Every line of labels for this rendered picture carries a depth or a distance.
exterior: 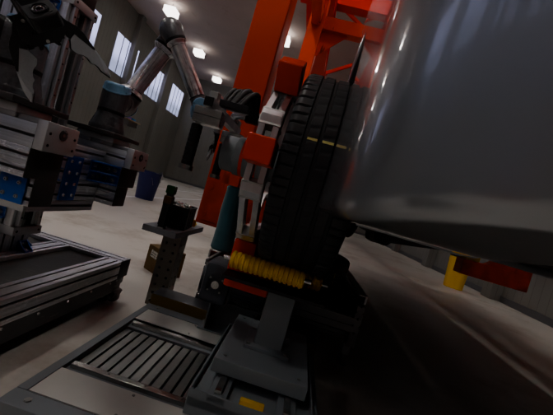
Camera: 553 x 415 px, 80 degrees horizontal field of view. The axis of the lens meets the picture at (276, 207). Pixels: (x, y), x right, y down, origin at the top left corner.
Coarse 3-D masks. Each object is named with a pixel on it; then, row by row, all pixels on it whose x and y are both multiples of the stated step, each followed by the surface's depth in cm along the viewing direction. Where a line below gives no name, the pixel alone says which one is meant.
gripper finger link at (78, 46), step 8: (72, 40) 61; (80, 40) 62; (72, 48) 62; (80, 48) 62; (88, 48) 63; (88, 56) 64; (96, 56) 64; (96, 64) 65; (104, 64) 66; (104, 72) 66
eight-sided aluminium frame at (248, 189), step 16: (272, 96) 97; (288, 96) 99; (272, 112) 91; (272, 128) 91; (240, 192) 92; (256, 192) 91; (240, 208) 97; (256, 208) 96; (240, 224) 102; (256, 224) 102
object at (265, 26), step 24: (264, 0) 157; (288, 0) 156; (264, 24) 157; (288, 24) 166; (264, 48) 157; (240, 72) 158; (264, 72) 157; (264, 96) 159; (240, 120) 158; (216, 192) 159; (216, 216) 159
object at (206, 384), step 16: (224, 336) 131; (208, 368) 107; (192, 384) 93; (208, 384) 99; (224, 384) 95; (240, 384) 103; (192, 400) 91; (208, 400) 91; (224, 400) 91; (240, 400) 90; (256, 400) 98; (272, 400) 100; (288, 400) 96; (304, 400) 105
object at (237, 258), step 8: (224, 256) 107; (232, 256) 104; (240, 256) 105; (248, 256) 105; (232, 264) 105; (240, 264) 104; (248, 264) 104; (256, 264) 104; (264, 264) 104; (272, 264) 104; (280, 264) 105; (256, 272) 104; (264, 272) 103; (272, 272) 103; (280, 272) 103; (288, 272) 103; (296, 272) 104; (304, 272) 105; (280, 280) 103; (288, 280) 103; (296, 280) 103; (304, 280) 105
